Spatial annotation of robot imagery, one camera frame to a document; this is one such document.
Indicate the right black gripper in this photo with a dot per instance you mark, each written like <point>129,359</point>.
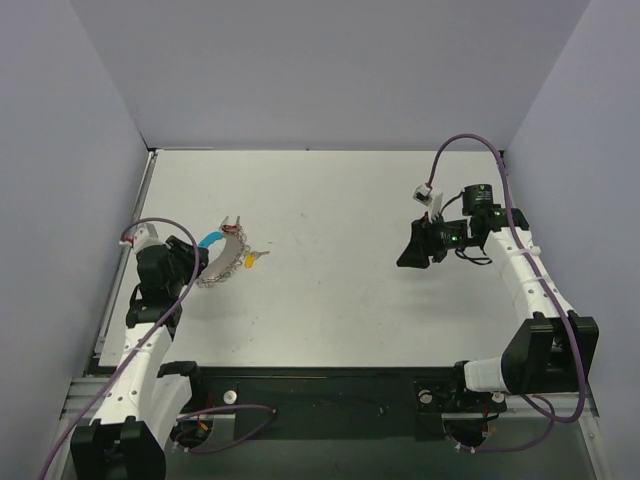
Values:
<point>426,242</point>

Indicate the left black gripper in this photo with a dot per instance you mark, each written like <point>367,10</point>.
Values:
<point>187,255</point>

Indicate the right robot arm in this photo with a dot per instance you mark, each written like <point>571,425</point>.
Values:
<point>552,350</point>

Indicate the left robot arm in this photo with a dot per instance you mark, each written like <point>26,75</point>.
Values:
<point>126,437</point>

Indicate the yellow tagged key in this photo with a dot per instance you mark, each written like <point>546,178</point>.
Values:
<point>253,256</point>

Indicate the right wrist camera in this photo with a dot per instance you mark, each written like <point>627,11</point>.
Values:
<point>430,198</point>

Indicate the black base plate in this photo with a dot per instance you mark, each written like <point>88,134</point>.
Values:
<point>346,403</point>

